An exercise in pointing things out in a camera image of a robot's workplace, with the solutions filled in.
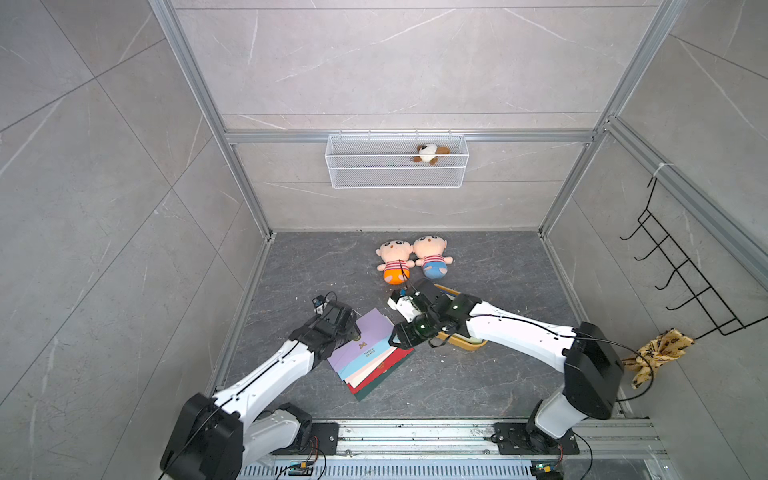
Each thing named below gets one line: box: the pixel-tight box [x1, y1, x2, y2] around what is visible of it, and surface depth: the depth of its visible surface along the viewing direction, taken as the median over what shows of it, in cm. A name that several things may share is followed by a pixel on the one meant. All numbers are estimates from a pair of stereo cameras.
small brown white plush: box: [410, 143, 450, 166], surface depth 90 cm
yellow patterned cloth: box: [621, 328, 695, 390], surface depth 69 cm
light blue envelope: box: [337, 340, 397, 381], surface depth 87 cm
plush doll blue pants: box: [423, 261, 448, 279], surface depth 103 cm
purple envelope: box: [327, 308, 395, 373], surface depth 92 cm
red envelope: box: [347, 347, 415, 395], surface depth 87 cm
